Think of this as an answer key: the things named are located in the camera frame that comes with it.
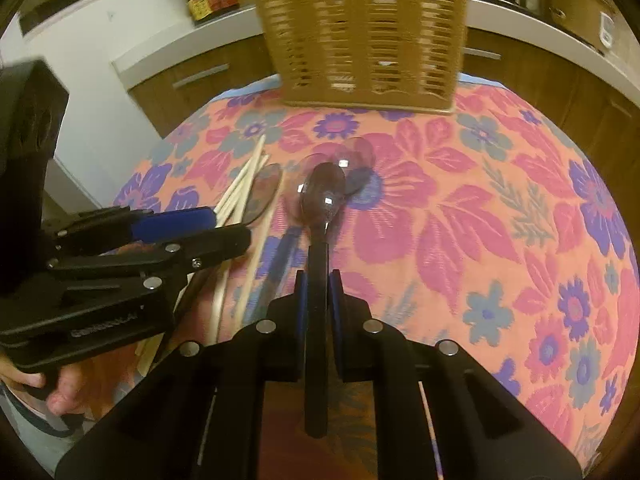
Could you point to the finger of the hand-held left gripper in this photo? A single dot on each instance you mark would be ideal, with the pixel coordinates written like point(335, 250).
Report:
point(170, 222)
point(220, 242)

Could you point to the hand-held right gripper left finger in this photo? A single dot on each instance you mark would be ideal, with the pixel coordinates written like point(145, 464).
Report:
point(300, 310)

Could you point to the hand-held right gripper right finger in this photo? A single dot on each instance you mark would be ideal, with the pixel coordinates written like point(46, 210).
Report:
point(335, 310)

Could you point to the tan plastic utensil basket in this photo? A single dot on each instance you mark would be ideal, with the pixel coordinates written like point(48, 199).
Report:
point(365, 35)

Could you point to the person's left hand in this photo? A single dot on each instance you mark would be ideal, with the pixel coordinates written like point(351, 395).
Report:
point(60, 392)

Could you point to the floral printed cloth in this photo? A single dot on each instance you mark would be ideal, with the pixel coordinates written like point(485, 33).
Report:
point(450, 210)

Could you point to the wooden base cabinet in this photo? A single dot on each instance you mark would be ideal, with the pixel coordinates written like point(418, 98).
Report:
point(240, 65)

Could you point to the white kitchen counter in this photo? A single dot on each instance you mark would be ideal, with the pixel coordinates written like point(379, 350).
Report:
point(210, 35)

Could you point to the beige rice cooker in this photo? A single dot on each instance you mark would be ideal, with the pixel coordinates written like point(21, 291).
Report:
point(580, 5)

